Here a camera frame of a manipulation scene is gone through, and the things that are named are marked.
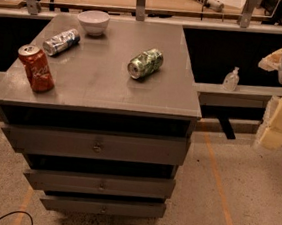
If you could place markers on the grey drawer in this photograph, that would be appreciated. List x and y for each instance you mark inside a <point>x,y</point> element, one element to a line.
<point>105,184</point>
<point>96,145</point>
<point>104,206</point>

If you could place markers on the top grey drawer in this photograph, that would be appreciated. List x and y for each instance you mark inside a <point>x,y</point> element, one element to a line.
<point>96,145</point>

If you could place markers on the grey drawer cabinet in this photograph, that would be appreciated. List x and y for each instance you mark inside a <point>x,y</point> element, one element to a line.
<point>93,91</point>

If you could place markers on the bottom grey drawer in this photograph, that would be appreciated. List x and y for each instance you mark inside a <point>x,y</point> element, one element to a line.
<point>104,206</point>

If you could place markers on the black grey flexible tripod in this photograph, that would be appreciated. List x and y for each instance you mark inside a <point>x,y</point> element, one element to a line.
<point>215,5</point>

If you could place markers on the silver blue crushed can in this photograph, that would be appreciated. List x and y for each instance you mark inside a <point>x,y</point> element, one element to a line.
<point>58,43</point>

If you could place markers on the green soda can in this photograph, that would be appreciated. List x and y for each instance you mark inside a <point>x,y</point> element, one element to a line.
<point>145,63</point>

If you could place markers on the middle grey drawer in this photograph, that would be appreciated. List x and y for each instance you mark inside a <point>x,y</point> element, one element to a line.
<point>105,184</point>

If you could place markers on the white bowl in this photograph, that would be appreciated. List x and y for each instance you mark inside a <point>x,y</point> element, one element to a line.
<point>94,22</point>

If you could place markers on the red soda can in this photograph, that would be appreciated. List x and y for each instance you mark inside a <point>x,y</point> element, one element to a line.
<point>36,66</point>

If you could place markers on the clear sanitizer bottle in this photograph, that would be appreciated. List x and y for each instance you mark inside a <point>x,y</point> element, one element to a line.
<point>231,80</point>

